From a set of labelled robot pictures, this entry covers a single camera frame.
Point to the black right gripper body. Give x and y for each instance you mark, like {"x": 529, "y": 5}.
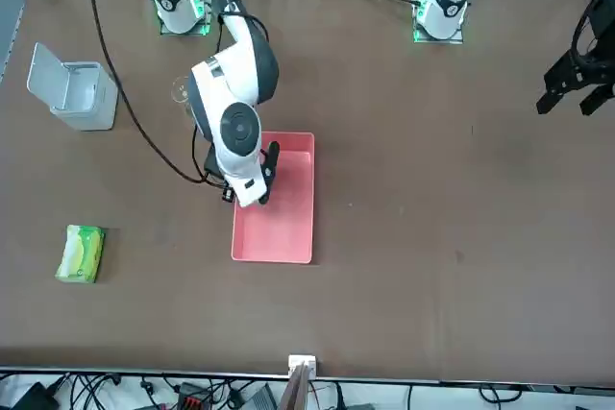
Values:
{"x": 270, "y": 165}

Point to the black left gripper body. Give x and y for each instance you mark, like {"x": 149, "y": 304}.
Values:
{"x": 605, "y": 16}

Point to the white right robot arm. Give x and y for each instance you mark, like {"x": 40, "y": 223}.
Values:
{"x": 235, "y": 83}

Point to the pink plastic container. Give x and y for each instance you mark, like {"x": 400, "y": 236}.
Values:
{"x": 288, "y": 227}

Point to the large glass beaker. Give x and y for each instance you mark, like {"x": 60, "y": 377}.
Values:
{"x": 179, "y": 93}

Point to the green tissue pack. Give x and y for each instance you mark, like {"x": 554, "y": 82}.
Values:
{"x": 79, "y": 251}

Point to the grey power adapter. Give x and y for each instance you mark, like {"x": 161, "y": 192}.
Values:
{"x": 262, "y": 400}

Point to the black and red device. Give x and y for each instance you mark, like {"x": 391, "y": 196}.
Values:
{"x": 192, "y": 400}

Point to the black power adapter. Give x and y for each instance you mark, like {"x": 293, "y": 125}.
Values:
{"x": 33, "y": 398}

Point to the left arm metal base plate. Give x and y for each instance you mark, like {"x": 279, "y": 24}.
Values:
{"x": 439, "y": 40}

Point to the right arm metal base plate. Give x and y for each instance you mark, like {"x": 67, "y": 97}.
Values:
{"x": 187, "y": 33}

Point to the aluminium camera post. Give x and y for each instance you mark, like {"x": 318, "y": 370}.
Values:
{"x": 302, "y": 364}

